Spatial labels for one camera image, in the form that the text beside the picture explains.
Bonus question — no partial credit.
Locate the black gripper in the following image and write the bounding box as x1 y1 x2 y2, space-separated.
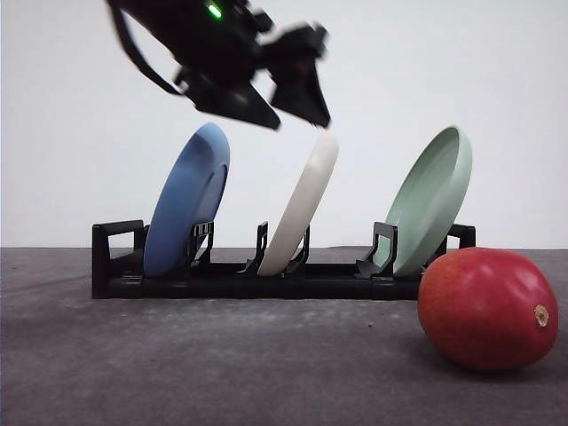
118 0 331 129

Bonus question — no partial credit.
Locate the white plate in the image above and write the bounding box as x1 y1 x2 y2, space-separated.
258 130 339 276

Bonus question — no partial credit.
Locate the blue plate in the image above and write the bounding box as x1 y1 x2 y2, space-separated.
143 122 232 278

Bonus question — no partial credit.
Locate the green plate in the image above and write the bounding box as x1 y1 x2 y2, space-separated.
376 126 473 278

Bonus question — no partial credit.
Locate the black plate rack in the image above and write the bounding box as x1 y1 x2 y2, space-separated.
91 220 477 300

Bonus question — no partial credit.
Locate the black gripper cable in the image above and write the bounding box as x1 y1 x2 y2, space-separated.
106 0 184 96

